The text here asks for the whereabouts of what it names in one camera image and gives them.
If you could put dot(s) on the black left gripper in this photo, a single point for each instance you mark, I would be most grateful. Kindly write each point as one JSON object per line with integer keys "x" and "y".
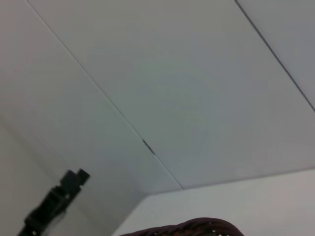
{"x": 46, "y": 211}

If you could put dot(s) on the dark brown woven plastic basket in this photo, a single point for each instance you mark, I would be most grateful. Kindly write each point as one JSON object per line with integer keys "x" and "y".
{"x": 192, "y": 228}

